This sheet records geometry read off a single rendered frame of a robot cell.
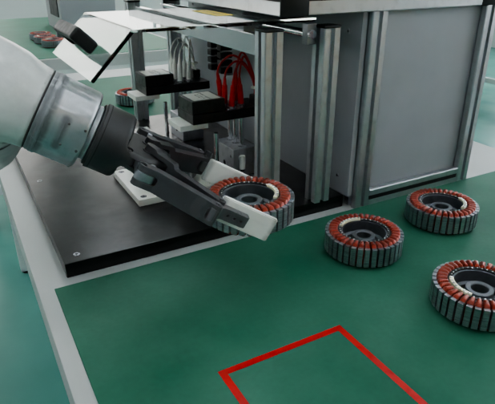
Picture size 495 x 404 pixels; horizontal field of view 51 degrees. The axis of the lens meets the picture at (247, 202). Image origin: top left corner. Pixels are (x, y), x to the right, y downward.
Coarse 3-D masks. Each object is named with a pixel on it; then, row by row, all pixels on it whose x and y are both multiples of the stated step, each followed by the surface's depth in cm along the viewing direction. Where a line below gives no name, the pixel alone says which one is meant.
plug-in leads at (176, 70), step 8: (184, 40) 114; (176, 48) 112; (184, 48) 115; (192, 48) 115; (184, 56) 115; (192, 56) 116; (184, 64) 116; (176, 72) 114; (184, 72) 116; (192, 72) 117; (176, 80) 115
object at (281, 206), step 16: (240, 176) 69; (256, 176) 69; (224, 192) 65; (240, 192) 68; (256, 192) 68; (272, 192) 66; (288, 192) 65; (208, 208) 63; (256, 208) 60; (272, 208) 61; (288, 208) 62; (224, 224) 61; (288, 224) 64
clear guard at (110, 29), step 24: (96, 24) 74; (120, 24) 67; (144, 24) 67; (168, 24) 67; (192, 24) 67; (216, 24) 68; (240, 24) 69; (264, 24) 71; (72, 48) 75; (96, 48) 68; (120, 48) 63; (96, 72) 63
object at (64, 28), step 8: (56, 24) 74; (64, 24) 70; (72, 24) 68; (64, 32) 68; (72, 32) 66; (80, 32) 66; (72, 40) 66; (80, 40) 66; (88, 40) 67; (88, 48) 67
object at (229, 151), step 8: (224, 144) 99; (232, 144) 98; (248, 144) 98; (224, 152) 99; (232, 152) 96; (240, 152) 97; (248, 152) 97; (224, 160) 100; (232, 160) 97; (248, 160) 98; (248, 168) 99
